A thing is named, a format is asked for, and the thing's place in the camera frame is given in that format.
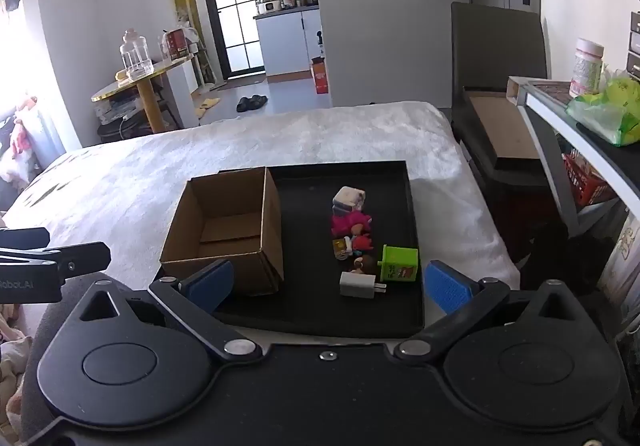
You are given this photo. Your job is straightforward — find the orange cardboard box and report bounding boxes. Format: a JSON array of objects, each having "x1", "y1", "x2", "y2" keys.
[{"x1": 310, "y1": 57, "x2": 331, "y2": 95}]

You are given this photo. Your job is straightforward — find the pink toy figure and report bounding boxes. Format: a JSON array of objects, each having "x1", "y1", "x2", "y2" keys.
[{"x1": 331, "y1": 212, "x2": 373, "y2": 238}]

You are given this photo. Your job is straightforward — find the clear glass jar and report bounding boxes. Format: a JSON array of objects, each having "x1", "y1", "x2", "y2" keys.
[{"x1": 119, "y1": 28, "x2": 155, "y2": 82}]

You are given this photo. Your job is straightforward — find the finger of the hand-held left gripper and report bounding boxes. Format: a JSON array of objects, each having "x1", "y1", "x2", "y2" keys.
[
  {"x1": 0, "y1": 227, "x2": 51, "y2": 252},
  {"x1": 0, "y1": 242, "x2": 112, "y2": 281}
]

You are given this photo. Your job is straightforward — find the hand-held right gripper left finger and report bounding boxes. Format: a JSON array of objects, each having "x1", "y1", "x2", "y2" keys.
[{"x1": 75, "y1": 258, "x2": 263, "y2": 361}]

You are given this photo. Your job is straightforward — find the dark red can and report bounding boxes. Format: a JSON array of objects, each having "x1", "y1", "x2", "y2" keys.
[{"x1": 165, "y1": 27, "x2": 190, "y2": 61}]

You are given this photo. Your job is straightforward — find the white pill bottle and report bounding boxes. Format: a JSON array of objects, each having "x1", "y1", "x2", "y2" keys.
[{"x1": 569, "y1": 37, "x2": 606, "y2": 98}]

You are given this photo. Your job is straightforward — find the white side table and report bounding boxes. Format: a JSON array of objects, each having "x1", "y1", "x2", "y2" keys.
[{"x1": 506, "y1": 75, "x2": 640, "y2": 227}]

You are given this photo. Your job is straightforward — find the white wall charger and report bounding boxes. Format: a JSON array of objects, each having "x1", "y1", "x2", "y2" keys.
[{"x1": 339, "y1": 272, "x2": 388, "y2": 299}]

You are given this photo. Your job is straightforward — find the picture frame with brown backing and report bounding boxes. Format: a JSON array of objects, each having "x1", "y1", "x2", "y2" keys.
[{"x1": 452, "y1": 86, "x2": 551, "y2": 187}]

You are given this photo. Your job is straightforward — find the pale cloth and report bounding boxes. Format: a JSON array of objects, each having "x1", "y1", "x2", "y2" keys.
[{"x1": 0, "y1": 303, "x2": 33, "y2": 446}]

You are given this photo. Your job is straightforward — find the brown cardboard box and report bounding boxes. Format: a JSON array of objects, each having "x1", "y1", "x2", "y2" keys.
[{"x1": 159, "y1": 166, "x2": 285, "y2": 297}]

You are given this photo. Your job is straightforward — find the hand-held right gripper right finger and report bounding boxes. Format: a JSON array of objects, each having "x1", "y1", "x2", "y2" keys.
[{"x1": 392, "y1": 260, "x2": 588, "y2": 359}]

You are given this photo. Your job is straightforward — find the red basket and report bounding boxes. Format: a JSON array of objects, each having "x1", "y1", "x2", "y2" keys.
[{"x1": 564, "y1": 153, "x2": 618, "y2": 207}]

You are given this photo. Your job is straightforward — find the dark suitcase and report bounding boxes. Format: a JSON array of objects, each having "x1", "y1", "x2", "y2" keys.
[{"x1": 95, "y1": 116, "x2": 168, "y2": 144}]

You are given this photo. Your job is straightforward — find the white kitchen cabinet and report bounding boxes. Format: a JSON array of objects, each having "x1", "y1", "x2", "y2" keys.
[{"x1": 256, "y1": 8, "x2": 322, "y2": 77}]

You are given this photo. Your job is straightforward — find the black framed glass door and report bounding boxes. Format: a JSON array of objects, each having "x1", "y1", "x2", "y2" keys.
[{"x1": 196, "y1": 0, "x2": 266, "y2": 81}]

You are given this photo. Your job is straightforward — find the round table with gold rim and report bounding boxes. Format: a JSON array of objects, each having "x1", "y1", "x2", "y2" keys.
[{"x1": 91, "y1": 53, "x2": 195, "y2": 134}]

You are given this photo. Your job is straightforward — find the black tray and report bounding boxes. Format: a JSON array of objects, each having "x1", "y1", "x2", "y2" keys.
[{"x1": 215, "y1": 160, "x2": 426, "y2": 339}]

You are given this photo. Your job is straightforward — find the dark grey panel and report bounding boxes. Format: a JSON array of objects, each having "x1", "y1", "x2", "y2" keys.
[{"x1": 450, "y1": 1, "x2": 551, "y2": 114}]

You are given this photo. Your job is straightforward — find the white fluffy blanket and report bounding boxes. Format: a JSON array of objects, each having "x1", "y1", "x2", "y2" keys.
[{"x1": 0, "y1": 100, "x2": 521, "y2": 342}]

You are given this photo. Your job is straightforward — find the green plastic bag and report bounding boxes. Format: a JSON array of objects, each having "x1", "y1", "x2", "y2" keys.
[{"x1": 566, "y1": 78, "x2": 640, "y2": 147}]

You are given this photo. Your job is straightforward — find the pink plush toy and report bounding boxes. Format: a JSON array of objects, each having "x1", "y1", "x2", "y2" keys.
[{"x1": 12, "y1": 96, "x2": 38, "y2": 157}]

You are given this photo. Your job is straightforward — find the purple white toy cube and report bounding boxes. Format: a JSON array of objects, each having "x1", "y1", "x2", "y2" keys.
[{"x1": 332, "y1": 186, "x2": 368, "y2": 217}]

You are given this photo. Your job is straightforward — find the brown doormat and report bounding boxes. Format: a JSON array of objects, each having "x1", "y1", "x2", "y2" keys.
[{"x1": 216, "y1": 78, "x2": 266, "y2": 92}]

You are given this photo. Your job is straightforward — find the grey drawer organiser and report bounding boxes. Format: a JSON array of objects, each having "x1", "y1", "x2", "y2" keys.
[{"x1": 626, "y1": 11, "x2": 640, "y2": 82}]

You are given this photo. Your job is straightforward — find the green toy box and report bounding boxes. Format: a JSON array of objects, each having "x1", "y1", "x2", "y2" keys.
[{"x1": 377, "y1": 244, "x2": 420, "y2": 283}]

